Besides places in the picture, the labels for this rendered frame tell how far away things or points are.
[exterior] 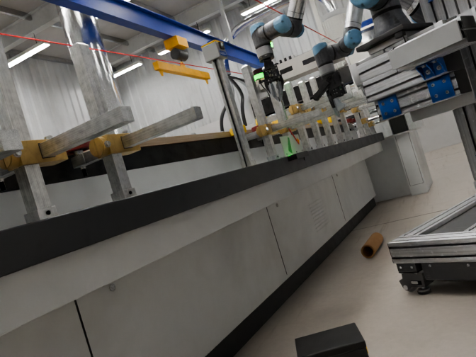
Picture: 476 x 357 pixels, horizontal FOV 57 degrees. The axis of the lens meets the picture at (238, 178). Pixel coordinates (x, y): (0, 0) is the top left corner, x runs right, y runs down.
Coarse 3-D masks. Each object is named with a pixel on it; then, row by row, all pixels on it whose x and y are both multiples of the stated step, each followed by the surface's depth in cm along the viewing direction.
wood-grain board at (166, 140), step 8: (296, 128) 295; (176, 136) 174; (184, 136) 178; (192, 136) 183; (200, 136) 189; (208, 136) 195; (216, 136) 201; (224, 136) 207; (144, 144) 156; (152, 144) 159; (160, 144) 164
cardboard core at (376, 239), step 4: (376, 232) 282; (372, 236) 275; (376, 236) 275; (380, 236) 279; (368, 240) 267; (372, 240) 265; (376, 240) 268; (380, 240) 274; (364, 244) 260; (368, 244) 257; (372, 244) 258; (376, 244) 263; (364, 248) 264; (368, 248) 271; (372, 248) 256; (376, 248) 260; (364, 252) 261; (368, 252) 265; (372, 252) 264; (364, 256) 258; (368, 256) 257; (372, 256) 256
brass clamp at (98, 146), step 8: (104, 136) 110; (112, 136) 111; (120, 136) 114; (96, 144) 109; (104, 144) 108; (112, 144) 110; (120, 144) 113; (96, 152) 109; (104, 152) 109; (112, 152) 110; (120, 152) 113; (128, 152) 117
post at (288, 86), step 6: (288, 84) 243; (288, 90) 243; (288, 96) 244; (294, 96) 243; (294, 102) 243; (294, 114) 244; (300, 114) 245; (300, 132) 244; (306, 132) 245; (300, 138) 244; (306, 138) 243; (306, 144) 243
